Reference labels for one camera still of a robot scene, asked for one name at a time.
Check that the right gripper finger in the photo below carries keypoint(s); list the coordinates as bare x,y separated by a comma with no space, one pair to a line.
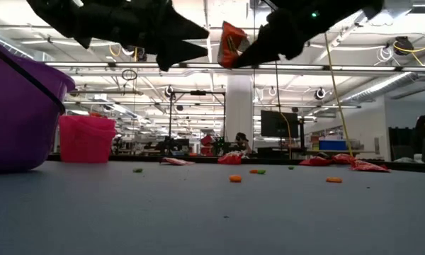
255,53

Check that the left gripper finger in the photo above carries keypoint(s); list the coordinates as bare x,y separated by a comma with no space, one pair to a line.
178,53
187,28

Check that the orange candy packet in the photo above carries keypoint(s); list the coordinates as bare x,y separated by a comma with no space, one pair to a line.
230,42
370,166
95,114

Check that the small orange round candy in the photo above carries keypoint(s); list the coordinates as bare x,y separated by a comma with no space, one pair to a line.
235,178
334,180
254,171

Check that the long ceiling light bar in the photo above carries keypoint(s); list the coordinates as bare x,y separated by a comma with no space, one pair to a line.
304,67

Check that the white pillar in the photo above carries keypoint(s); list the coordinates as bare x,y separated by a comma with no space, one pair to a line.
239,106

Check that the black flat monitor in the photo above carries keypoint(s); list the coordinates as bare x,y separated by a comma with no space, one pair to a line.
280,124

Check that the red chair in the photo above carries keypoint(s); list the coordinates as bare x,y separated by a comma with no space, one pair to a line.
207,143

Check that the blue storage bin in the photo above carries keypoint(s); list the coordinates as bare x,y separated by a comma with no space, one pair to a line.
333,145

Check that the pink plastic basket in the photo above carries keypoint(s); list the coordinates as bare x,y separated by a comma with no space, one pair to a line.
88,141

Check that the black folding panel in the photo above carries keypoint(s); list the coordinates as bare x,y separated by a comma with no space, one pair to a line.
400,140

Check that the purple plastic basket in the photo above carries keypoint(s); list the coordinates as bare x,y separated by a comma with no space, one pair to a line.
17,134

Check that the black metal frame rig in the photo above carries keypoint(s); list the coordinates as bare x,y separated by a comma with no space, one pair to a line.
198,93

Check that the silver air duct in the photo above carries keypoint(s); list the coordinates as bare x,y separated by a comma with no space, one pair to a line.
17,47
386,85

